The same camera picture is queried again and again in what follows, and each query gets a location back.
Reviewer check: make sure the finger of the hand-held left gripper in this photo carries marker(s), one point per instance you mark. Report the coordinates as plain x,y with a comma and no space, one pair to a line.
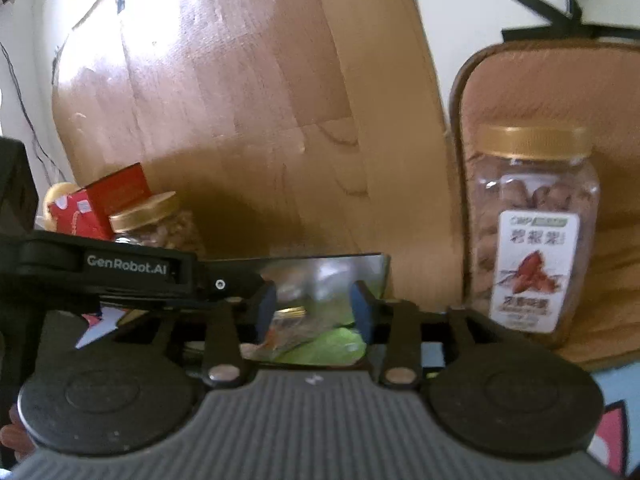
219,285

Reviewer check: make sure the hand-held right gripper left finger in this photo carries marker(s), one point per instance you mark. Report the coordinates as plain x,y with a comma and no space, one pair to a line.
267,306

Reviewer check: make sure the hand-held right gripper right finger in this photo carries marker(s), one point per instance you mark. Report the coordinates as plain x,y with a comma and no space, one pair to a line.
362,316

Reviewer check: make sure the green snack packet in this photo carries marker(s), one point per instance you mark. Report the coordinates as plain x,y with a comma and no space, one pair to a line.
325,347

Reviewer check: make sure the dark metal tin box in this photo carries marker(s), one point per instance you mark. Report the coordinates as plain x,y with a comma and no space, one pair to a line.
320,272

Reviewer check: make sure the peanut jar with gold lid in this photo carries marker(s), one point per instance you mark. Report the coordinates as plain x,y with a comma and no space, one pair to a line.
160,227

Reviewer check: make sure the red gift box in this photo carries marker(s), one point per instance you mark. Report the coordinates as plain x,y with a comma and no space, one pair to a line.
107,195

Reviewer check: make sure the pecan jar with gold lid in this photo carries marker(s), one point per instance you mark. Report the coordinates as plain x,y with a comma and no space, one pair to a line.
535,240

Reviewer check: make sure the printed cartoon blanket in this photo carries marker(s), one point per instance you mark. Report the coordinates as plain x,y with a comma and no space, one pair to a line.
617,410

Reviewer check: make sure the brown quilted cushion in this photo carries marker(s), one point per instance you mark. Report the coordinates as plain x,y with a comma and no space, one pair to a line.
545,90

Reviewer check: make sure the black crossed tape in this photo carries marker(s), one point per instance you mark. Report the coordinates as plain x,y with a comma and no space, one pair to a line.
560,22

